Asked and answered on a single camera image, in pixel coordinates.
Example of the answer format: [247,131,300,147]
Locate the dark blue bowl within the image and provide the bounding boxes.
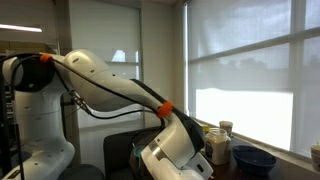
[232,145,277,176]

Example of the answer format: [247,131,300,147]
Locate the patterned paper cup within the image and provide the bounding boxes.
[219,121,233,137]

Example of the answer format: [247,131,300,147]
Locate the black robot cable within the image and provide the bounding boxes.
[0,52,168,180]

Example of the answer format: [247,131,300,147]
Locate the teal measuring cup near edge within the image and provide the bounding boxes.
[133,145,145,159]

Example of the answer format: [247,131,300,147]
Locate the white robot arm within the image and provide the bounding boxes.
[1,49,213,180]

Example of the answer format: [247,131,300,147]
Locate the clear jar of rice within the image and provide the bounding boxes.
[205,128,231,165]

